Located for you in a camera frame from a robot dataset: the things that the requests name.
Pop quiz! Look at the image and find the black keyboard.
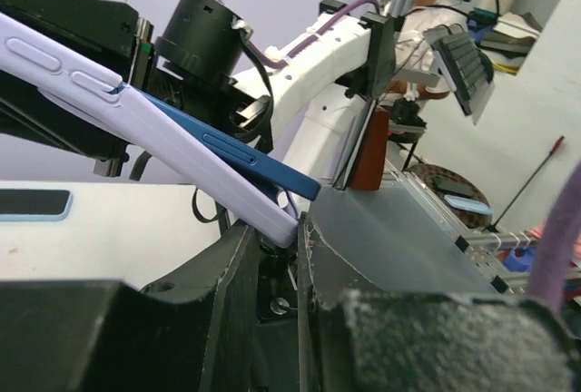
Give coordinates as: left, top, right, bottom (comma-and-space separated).
423, 26, 494, 125

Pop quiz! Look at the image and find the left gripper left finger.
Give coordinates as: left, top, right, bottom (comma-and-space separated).
1, 223, 261, 391

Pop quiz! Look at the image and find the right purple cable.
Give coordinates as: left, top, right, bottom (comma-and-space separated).
13, 0, 382, 71

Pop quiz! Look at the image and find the red handled tool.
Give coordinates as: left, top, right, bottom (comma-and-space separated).
484, 135, 566, 233

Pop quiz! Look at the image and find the phone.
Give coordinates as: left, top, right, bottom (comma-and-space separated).
1, 188, 74, 222
1, 15, 320, 248

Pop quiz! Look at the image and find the purple cable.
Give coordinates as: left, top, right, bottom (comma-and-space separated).
526, 167, 581, 316
13, 0, 382, 71

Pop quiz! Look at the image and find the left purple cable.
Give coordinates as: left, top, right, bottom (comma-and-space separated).
526, 167, 581, 316

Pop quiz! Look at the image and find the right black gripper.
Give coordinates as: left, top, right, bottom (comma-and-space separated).
1, 0, 155, 174

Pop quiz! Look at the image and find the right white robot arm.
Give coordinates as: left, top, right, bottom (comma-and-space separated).
1, 0, 395, 200

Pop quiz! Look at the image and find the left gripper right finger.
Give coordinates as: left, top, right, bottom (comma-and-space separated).
297, 214, 580, 391

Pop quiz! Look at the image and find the person in white shirt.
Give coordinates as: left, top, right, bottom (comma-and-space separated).
380, 0, 467, 107

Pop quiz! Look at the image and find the phone in blue case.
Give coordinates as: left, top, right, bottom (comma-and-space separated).
1, 188, 74, 222

